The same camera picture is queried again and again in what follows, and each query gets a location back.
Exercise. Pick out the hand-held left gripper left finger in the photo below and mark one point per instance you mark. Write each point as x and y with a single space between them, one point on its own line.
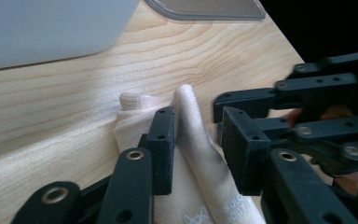
163 155

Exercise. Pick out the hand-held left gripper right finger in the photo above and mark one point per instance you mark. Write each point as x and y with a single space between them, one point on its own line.
245 155

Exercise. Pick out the pale pink sock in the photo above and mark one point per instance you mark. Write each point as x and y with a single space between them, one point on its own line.
195 140

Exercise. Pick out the brown tray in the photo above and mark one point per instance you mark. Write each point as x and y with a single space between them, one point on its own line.
205 9

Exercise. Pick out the white compartment storage box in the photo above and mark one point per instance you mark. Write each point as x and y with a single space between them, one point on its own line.
49 28

